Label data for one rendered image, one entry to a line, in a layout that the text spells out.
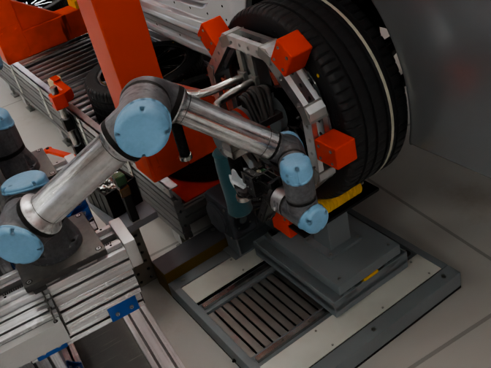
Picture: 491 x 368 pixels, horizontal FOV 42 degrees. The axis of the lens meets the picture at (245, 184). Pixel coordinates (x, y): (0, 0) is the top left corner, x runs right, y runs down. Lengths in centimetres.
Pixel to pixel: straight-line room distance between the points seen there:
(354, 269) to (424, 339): 34
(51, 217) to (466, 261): 169
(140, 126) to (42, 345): 67
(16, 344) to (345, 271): 115
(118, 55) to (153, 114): 93
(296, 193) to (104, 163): 44
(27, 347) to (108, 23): 107
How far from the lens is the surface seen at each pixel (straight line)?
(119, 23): 224
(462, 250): 272
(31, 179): 167
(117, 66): 226
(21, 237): 154
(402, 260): 247
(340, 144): 175
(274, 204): 162
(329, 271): 233
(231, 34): 196
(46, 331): 172
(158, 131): 136
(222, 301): 255
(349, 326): 235
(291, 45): 174
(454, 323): 245
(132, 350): 231
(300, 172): 148
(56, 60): 478
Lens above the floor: 182
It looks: 34 degrees down
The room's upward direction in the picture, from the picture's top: 14 degrees counter-clockwise
